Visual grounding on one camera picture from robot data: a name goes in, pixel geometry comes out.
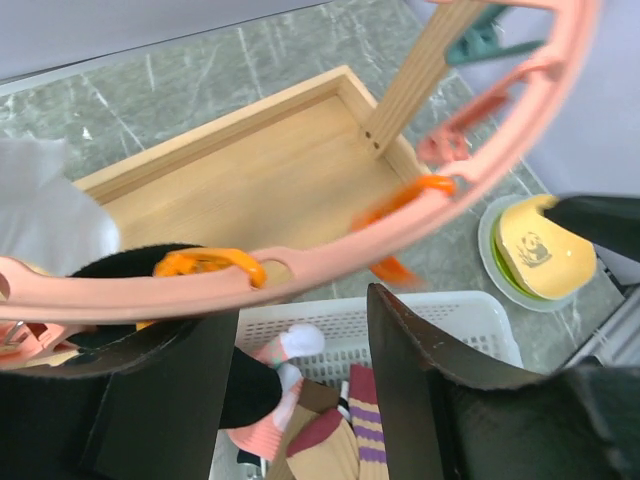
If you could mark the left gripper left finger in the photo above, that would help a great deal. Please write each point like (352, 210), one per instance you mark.
(119, 414)

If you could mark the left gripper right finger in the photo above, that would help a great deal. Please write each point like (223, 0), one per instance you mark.
(466, 416)

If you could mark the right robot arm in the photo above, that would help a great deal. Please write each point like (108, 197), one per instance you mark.
(607, 221)

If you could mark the pile of socks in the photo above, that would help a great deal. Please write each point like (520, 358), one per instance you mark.
(316, 432)

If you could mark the white plastic basket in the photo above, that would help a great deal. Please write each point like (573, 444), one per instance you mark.
(473, 318)

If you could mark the pink round clip hanger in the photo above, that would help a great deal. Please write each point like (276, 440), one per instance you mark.
(462, 159)

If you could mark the aluminium frame rail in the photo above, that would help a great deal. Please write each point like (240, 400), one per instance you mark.
(616, 342)

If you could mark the wooden hanger rack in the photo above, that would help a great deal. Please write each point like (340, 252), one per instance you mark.
(291, 169)

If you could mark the yellow bowl on plate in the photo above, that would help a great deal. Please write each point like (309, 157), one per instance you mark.
(534, 262)

